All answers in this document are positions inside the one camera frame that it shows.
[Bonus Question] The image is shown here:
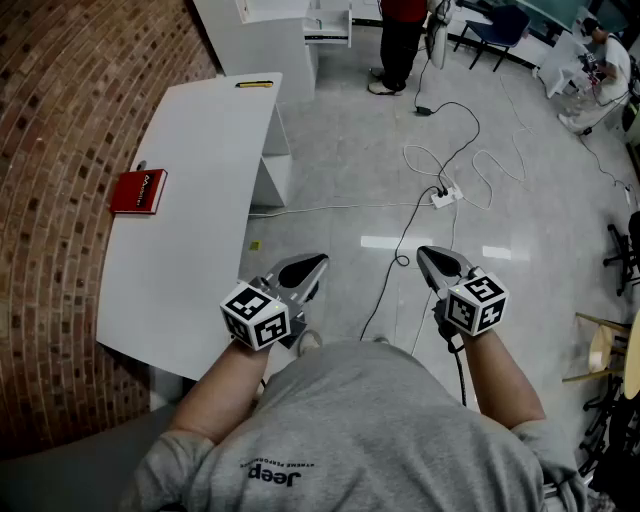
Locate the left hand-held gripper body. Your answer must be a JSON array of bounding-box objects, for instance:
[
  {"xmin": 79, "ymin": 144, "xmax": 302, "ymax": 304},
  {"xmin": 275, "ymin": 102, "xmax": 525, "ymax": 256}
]
[{"xmin": 218, "ymin": 272, "xmax": 322, "ymax": 352}]

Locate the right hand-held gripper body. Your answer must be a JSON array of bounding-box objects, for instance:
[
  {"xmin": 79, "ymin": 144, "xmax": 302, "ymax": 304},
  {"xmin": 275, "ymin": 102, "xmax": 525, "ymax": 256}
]
[{"xmin": 430, "ymin": 266, "xmax": 510, "ymax": 354}]

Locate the person's right forearm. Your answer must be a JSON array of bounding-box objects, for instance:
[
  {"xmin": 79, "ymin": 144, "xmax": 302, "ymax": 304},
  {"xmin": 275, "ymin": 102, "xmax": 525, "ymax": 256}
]
[{"xmin": 457, "ymin": 327, "xmax": 546, "ymax": 431}]

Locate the person's left forearm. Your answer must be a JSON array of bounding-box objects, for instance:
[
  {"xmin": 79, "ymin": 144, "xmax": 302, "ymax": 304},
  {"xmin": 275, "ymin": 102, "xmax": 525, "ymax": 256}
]
[{"xmin": 167, "ymin": 337, "xmax": 274, "ymax": 444}]

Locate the person's left shoe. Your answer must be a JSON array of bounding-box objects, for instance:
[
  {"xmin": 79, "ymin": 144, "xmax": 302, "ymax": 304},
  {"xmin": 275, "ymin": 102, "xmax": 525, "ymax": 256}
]
[{"xmin": 298, "ymin": 329, "xmax": 324, "ymax": 357}]

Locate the white power strip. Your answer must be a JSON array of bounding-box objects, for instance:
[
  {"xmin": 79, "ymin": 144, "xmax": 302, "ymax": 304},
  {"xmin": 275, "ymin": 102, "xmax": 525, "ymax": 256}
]
[{"xmin": 430, "ymin": 183, "xmax": 465, "ymax": 210}]

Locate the wooden stool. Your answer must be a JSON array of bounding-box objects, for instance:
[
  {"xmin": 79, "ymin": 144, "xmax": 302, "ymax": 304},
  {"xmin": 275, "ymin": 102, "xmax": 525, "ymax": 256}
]
[{"xmin": 562, "ymin": 309, "xmax": 640, "ymax": 401}]

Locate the person's grey t-shirt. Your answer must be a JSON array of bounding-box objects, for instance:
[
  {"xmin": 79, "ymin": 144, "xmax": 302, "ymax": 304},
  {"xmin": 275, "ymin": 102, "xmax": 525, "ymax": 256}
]
[{"xmin": 119, "ymin": 339, "xmax": 589, "ymax": 512}]

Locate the black chair base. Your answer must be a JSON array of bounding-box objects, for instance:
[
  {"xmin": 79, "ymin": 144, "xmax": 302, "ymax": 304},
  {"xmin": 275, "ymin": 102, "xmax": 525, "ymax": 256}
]
[{"xmin": 602, "ymin": 210, "xmax": 640, "ymax": 297}]

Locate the red book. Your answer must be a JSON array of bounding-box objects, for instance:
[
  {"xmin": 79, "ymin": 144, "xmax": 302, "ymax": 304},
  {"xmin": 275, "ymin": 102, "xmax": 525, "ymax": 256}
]
[{"xmin": 109, "ymin": 168, "xmax": 169, "ymax": 216}]

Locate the white oval device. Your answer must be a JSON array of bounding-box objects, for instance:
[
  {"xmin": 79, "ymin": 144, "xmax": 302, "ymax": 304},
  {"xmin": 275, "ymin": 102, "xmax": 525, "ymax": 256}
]
[{"xmin": 425, "ymin": 0, "xmax": 454, "ymax": 70}]

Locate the white cabinet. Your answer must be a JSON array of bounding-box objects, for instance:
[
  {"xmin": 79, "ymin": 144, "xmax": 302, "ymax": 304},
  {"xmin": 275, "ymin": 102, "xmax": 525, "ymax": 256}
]
[{"xmin": 192, "ymin": 0, "xmax": 321, "ymax": 104}]

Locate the white box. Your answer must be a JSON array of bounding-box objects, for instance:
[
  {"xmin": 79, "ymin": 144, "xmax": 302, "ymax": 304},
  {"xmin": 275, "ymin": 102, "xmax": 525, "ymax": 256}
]
[{"xmin": 537, "ymin": 30, "xmax": 589, "ymax": 99}]

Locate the white open drawer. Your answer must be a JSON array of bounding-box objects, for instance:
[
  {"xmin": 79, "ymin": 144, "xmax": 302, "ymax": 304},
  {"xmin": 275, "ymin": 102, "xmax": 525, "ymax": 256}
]
[{"xmin": 303, "ymin": 0, "xmax": 354, "ymax": 49}]

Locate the blue chair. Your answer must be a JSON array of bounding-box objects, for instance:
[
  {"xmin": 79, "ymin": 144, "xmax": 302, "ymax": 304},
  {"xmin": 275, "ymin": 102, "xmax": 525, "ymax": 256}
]
[{"xmin": 453, "ymin": 3, "xmax": 532, "ymax": 73}]

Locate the black floor cable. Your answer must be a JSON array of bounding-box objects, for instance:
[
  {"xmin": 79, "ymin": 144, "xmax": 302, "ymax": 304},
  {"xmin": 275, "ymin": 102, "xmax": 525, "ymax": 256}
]
[{"xmin": 359, "ymin": 185, "xmax": 441, "ymax": 342}]

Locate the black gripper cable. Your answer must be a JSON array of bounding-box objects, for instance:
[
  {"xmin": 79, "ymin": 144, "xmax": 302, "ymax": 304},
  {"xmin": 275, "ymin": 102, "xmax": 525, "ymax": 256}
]
[{"xmin": 446, "ymin": 334, "xmax": 469, "ymax": 407}]

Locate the long white cable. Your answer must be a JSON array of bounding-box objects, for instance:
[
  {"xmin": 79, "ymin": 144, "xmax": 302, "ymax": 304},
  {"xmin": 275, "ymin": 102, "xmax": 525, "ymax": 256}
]
[{"xmin": 248, "ymin": 200, "xmax": 435, "ymax": 219}]

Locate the looped white cable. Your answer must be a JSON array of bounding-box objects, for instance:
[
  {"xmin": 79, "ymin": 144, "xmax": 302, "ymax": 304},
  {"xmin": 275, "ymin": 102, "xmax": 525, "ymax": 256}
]
[{"xmin": 403, "ymin": 74, "xmax": 536, "ymax": 211}]

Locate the black adapter cable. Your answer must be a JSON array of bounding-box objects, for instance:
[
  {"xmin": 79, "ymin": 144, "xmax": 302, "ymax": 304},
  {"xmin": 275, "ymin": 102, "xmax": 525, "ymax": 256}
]
[{"xmin": 422, "ymin": 101, "xmax": 482, "ymax": 194}]

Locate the black metal frame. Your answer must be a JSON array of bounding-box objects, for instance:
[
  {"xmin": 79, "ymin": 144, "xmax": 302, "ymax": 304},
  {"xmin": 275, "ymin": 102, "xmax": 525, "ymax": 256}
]
[{"xmin": 578, "ymin": 372, "xmax": 640, "ymax": 496}]

